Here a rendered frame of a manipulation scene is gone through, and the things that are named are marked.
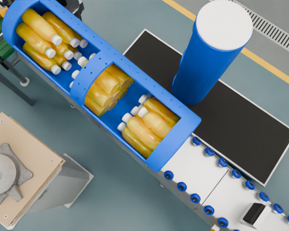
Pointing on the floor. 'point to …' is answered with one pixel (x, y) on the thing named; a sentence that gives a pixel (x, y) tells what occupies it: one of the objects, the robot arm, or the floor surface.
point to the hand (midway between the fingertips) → (13, 6)
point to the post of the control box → (10, 85)
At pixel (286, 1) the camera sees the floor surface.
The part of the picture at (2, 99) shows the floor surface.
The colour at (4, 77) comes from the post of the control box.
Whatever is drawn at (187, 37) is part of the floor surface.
